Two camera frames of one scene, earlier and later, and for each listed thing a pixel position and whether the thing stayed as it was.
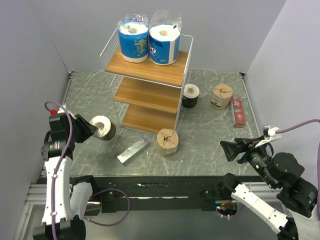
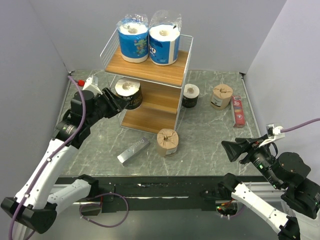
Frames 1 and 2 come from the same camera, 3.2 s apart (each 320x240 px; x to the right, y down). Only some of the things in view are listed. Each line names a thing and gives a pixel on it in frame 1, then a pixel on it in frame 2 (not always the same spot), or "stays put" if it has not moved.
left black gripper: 88,129 to 119,103
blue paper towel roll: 133,33 stays put
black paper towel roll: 106,129 to 129,89
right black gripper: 230,148 stays put
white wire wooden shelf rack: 147,97 stays put
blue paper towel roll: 164,32 stays put
